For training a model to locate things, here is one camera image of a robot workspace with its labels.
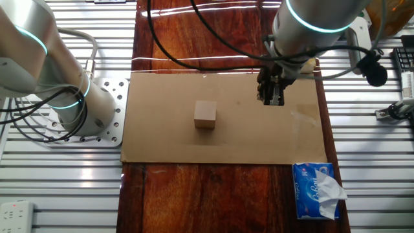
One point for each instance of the brown cardboard sheet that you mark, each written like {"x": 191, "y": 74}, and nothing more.
{"x": 194, "y": 149}

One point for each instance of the white power strip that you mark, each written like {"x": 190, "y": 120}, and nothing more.
{"x": 16, "y": 218}

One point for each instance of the silver camera on bracket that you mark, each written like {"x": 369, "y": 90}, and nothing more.
{"x": 401, "y": 106}

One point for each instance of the light wooden block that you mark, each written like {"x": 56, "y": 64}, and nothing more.
{"x": 205, "y": 115}

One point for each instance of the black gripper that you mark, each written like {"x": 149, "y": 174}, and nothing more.
{"x": 275, "y": 76}

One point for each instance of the dark red wooden board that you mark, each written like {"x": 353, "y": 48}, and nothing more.
{"x": 194, "y": 200}

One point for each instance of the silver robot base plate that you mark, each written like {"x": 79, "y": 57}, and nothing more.
{"x": 118, "y": 97}

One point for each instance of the brown cardboard box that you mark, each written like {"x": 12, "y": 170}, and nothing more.
{"x": 394, "y": 13}

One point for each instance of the gold tissue pack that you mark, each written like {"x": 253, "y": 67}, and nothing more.
{"x": 310, "y": 66}

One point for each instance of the blue tissue pack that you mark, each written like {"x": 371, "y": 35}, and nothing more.
{"x": 305, "y": 194}

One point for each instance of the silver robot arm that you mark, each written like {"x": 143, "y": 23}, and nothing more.
{"x": 29, "y": 48}

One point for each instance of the black keyboard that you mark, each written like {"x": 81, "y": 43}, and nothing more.
{"x": 404, "y": 59}

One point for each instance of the silver camera with vents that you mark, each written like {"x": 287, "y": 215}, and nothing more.
{"x": 408, "y": 85}

